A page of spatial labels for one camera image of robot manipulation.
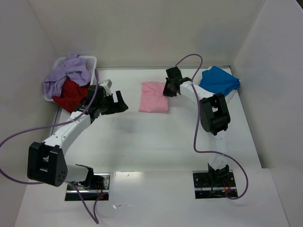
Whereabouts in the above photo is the pink t shirt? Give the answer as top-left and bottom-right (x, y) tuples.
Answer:
(138, 81), (169, 113)

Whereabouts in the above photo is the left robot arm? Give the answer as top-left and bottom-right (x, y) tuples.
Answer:
(27, 85), (128, 187)

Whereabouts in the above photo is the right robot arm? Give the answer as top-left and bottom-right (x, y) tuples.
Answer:
(163, 66), (231, 175)

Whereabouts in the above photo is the white folded t shirt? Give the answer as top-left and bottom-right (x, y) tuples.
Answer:
(194, 67), (241, 102)

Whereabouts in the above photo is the red t shirt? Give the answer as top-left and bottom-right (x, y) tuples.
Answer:
(52, 79), (89, 114)

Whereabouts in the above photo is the purple t shirt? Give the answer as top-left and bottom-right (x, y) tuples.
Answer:
(43, 53), (93, 100)

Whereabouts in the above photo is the blue folded t shirt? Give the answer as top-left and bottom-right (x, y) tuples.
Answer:
(198, 65), (241, 96)

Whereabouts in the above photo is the white laundry basket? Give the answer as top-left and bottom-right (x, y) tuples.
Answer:
(44, 54), (98, 103)

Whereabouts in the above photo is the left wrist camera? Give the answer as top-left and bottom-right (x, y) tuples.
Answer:
(99, 79), (112, 89)

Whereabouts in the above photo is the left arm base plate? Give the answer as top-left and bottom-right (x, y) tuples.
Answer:
(64, 173), (110, 201)

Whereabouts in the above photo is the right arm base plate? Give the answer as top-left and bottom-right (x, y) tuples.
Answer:
(193, 171), (238, 199)

